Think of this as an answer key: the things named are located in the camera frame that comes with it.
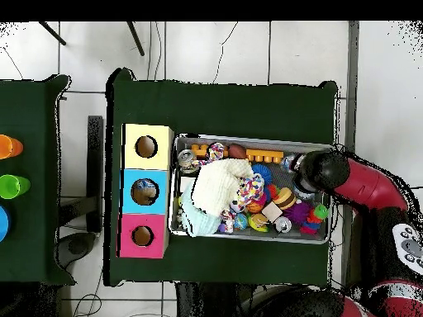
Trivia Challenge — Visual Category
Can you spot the green plastic cup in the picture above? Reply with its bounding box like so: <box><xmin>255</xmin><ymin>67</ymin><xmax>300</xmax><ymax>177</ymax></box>
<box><xmin>0</xmin><ymin>173</ymin><xmax>31</xmax><ymax>200</ymax></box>

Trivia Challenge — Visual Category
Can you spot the mint green waffle cloth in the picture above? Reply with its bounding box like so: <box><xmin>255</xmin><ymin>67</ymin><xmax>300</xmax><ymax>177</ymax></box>
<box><xmin>180</xmin><ymin>184</ymin><xmax>223</xmax><ymax>238</ymax></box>

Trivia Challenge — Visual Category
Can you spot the shallow silver mesh bin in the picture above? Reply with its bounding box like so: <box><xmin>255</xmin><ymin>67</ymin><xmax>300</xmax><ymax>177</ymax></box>
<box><xmin>167</xmin><ymin>133</ymin><xmax>335</xmax><ymax>245</ymax></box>

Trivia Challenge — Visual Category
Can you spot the grey round stand foot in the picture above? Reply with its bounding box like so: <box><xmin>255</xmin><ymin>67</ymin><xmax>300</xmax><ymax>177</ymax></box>
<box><xmin>55</xmin><ymin>232</ymin><xmax>97</xmax><ymax>269</ymax></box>

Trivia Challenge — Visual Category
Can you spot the dark green table cloth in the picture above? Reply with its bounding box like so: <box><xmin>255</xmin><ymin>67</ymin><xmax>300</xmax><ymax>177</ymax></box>
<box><xmin>103</xmin><ymin>67</ymin><xmax>339</xmax><ymax>287</ymax></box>
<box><xmin>0</xmin><ymin>73</ymin><xmax>76</xmax><ymax>286</ymax></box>

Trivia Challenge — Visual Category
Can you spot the tan brown toy burger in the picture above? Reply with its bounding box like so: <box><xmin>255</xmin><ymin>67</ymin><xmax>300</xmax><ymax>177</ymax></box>
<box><xmin>273</xmin><ymin>187</ymin><xmax>297</xmax><ymax>211</ymax></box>

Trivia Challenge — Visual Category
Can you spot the purple spiky ball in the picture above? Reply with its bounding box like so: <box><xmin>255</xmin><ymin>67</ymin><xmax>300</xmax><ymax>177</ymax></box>
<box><xmin>283</xmin><ymin>201</ymin><xmax>312</xmax><ymax>225</ymax></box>

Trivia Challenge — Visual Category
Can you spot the wooden box with three holes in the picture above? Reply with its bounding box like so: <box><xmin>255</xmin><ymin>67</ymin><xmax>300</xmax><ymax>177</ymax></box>
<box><xmin>116</xmin><ymin>123</ymin><xmax>175</xmax><ymax>259</ymax></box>

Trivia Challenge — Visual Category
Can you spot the orange plastic cup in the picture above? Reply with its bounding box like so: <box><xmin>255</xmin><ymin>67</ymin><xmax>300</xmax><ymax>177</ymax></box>
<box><xmin>0</xmin><ymin>134</ymin><xmax>24</xmax><ymax>160</ymax></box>

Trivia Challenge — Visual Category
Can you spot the blue spiky rubber ball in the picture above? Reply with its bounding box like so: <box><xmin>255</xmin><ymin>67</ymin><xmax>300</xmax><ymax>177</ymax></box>
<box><xmin>251</xmin><ymin>163</ymin><xmax>273</xmax><ymax>186</ymax></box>

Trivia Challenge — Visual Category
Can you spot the plain wooden cube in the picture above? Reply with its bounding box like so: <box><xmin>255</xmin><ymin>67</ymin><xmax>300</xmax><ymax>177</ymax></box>
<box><xmin>261</xmin><ymin>201</ymin><xmax>284</xmax><ymax>223</ymax></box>

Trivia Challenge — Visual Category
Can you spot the cream waffle cloth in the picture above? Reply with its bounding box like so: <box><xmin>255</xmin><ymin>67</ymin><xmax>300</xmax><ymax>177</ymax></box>
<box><xmin>191</xmin><ymin>158</ymin><xmax>255</xmax><ymax>217</ymax></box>

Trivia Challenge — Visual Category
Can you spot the crushed metal can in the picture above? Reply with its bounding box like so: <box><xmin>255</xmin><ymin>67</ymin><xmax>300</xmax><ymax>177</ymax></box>
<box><xmin>177</xmin><ymin>149</ymin><xmax>199</xmax><ymax>174</ymax></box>

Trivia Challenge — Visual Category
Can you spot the orange toy block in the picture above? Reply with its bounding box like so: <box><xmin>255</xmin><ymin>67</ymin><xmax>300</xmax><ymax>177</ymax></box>
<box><xmin>245</xmin><ymin>149</ymin><xmax>285</xmax><ymax>164</ymax></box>

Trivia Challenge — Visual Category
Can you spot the blue plastic cup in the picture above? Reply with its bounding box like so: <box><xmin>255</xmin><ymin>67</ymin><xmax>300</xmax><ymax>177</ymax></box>
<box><xmin>0</xmin><ymin>205</ymin><xmax>11</xmax><ymax>243</ymax></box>

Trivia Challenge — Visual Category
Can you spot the black tripod leg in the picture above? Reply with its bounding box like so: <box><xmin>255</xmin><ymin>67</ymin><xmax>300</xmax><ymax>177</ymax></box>
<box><xmin>126</xmin><ymin>21</ymin><xmax>145</xmax><ymax>57</ymax></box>
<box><xmin>38</xmin><ymin>21</ymin><xmax>67</xmax><ymax>46</ymax></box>

